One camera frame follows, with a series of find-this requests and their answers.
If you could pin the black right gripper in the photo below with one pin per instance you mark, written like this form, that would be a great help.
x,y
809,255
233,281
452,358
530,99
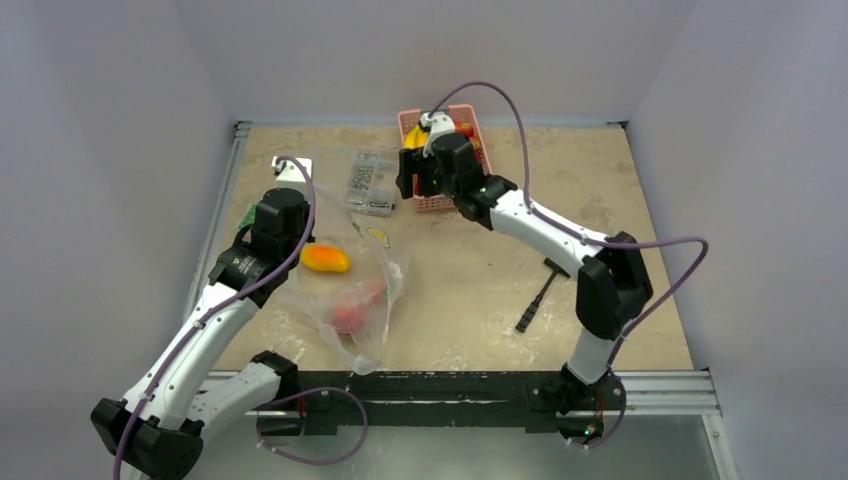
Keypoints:
x,y
406,175

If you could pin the small yellow fake banana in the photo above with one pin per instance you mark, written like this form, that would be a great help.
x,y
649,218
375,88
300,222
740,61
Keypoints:
x,y
416,138

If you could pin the red fake grape bunch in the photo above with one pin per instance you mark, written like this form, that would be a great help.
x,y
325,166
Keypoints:
x,y
467,129

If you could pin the orange fake fruit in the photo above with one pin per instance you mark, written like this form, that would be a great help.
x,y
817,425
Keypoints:
x,y
325,259

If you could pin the clear plastic bag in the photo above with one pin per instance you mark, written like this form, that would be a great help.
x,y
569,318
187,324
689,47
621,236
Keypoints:
x,y
377,254

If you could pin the pink red fake peach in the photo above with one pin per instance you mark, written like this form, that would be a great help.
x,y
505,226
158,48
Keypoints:
x,y
350,314

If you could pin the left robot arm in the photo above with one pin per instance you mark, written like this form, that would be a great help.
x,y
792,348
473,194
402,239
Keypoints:
x,y
149,430

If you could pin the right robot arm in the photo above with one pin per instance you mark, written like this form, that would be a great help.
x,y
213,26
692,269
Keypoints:
x,y
613,284

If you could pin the pink plastic basket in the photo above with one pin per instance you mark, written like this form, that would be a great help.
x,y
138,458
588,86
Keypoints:
x,y
407,119

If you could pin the green label small box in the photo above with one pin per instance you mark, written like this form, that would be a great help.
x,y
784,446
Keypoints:
x,y
248,218

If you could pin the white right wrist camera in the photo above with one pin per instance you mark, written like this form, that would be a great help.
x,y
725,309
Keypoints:
x,y
434,126

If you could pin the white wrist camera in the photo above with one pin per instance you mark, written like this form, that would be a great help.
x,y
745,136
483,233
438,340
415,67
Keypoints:
x,y
434,126
288,175

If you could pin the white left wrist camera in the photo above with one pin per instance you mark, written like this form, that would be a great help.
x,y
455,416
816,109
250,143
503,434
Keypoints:
x,y
288,175

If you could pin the black T-handle tool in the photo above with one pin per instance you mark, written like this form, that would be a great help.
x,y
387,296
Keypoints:
x,y
530,312

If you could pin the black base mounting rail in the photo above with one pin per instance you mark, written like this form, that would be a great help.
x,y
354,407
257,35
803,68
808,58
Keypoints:
x,y
532,401

